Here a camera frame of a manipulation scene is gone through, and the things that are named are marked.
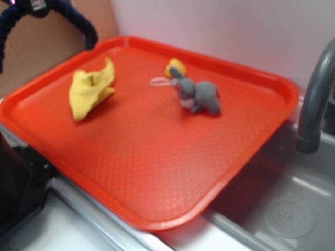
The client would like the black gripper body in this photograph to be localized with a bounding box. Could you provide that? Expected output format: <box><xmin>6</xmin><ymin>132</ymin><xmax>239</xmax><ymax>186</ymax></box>
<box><xmin>13</xmin><ymin>0</ymin><xmax>69</xmax><ymax>18</ymax></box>

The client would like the dark blue twisted rope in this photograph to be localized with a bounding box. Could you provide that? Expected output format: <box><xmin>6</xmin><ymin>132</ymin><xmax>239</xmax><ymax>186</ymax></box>
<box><xmin>0</xmin><ymin>0</ymin><xmax>99</xmax><ymax>74</ymax></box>

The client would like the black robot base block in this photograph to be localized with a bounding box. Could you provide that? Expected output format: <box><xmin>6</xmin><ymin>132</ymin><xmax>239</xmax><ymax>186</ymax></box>
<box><xmin>1</xmin><ymin>135</ymin><xmax>55</xmax><ymax>239</ymax></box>

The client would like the brown cardboard panel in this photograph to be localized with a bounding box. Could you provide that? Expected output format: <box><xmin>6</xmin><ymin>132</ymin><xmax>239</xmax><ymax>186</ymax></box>
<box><xmin>1</xmin><ymin>0</ymin><xmax>118</xmax><ymax>97</ymax></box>

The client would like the yellow crumpled cloth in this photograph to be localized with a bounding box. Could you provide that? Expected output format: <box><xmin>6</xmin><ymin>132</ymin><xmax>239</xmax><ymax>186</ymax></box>
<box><xmin>69</xmin><ymin>58</ymin><xmax>115</xmax><ymax>121</ymax></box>

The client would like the yellow rubber duck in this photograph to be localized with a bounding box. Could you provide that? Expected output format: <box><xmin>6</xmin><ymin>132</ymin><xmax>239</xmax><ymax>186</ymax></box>
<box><xmin>165</xmin><ymin>58</ymin><xmax>187</xmax><ymax>78</ymax></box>

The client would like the red plastic tray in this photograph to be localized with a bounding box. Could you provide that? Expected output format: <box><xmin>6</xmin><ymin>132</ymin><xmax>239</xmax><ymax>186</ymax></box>
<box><xmin>1</xmin><ymin>37</ymin><xmax>299</xmax><ymax>232</ymax></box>

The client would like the grey plush mouse toy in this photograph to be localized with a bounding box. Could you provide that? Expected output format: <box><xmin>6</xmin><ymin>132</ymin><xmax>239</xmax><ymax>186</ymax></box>
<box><xmin>149</xmin><ymin>66</ymin><xmax>221</xmax><ymax>116</ymax></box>

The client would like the grey curved faucet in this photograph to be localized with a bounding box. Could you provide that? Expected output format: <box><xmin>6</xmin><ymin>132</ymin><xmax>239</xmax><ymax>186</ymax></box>
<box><xmin>295</xmin><ymin>40</ymin><xmax>334</xmax><ymax>154</ymax></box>

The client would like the grey plastic sink basin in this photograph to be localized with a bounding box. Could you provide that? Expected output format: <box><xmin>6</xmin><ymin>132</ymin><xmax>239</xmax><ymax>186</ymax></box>
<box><xmin>159</xmin><ymin>123</ymin><xmax>334</xmax><ymax>250</ymax></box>

